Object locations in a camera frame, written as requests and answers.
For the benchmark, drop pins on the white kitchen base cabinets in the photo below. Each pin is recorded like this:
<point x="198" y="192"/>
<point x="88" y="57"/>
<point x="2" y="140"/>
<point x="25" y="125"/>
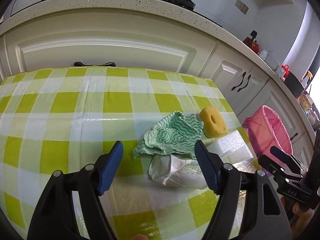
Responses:
<point x="178" y="41"/>

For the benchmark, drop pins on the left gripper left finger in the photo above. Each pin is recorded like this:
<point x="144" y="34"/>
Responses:
<point x="54" y="216"/>

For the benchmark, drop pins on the yellow sponge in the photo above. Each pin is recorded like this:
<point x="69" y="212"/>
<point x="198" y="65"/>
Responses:
<point x="213" y="123"/>

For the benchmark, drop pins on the green checkered tablecloth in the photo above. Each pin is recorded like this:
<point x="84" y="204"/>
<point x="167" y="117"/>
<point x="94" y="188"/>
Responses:
<point x="64" y="118"/>

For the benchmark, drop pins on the wall power socket right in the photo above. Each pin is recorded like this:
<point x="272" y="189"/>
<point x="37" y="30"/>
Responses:
<point x="242" y="6"/>

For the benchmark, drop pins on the white ceramic jar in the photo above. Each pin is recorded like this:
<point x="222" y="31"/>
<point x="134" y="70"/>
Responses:
<point x="263" y="54"/>

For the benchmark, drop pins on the right hand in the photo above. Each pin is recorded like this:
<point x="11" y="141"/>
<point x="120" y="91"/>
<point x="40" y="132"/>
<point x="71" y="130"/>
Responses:
<point x="303" y="218"/>

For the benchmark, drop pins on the left hand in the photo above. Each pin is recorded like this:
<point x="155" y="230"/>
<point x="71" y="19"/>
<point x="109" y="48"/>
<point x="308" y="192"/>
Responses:
<point x="140" y="237"/>

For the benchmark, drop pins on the dark grey inner pot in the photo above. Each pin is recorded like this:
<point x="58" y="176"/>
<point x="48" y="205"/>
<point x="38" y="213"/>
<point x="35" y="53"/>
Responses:
<point x="294" y="85"/>

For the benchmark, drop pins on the crushed white paper cup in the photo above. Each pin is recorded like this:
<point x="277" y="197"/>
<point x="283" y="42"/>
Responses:
<point x="172" y="171"/>

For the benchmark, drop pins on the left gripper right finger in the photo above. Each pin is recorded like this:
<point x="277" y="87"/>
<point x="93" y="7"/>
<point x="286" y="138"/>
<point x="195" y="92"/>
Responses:
<point x="264" y="216"/>

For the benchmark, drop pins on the green striped cloth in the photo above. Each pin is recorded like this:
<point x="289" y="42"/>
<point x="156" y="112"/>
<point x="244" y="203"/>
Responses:
<point x="176" y="134"/>

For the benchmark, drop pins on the red lidded pot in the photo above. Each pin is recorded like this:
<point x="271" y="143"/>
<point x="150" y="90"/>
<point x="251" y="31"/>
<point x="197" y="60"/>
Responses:
<point x="252" y="44"/>

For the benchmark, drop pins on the yellow patterned bowl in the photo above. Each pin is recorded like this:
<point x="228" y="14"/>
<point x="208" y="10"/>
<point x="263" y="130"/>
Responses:
<point x="305" y="102"/>

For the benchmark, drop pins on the white spray bottle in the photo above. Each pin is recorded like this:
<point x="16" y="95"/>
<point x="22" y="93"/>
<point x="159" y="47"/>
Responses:
<point x="306" y="78"/>

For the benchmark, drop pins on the pink bagged trash bin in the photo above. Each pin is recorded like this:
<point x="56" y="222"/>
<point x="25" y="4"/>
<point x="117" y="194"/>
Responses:
<point x="265" y="129"/>

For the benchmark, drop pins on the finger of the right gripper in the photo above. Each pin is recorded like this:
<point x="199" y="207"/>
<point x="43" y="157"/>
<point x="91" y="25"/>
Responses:
<point x="270" y="166"/>
<point x="288" y="159"/>

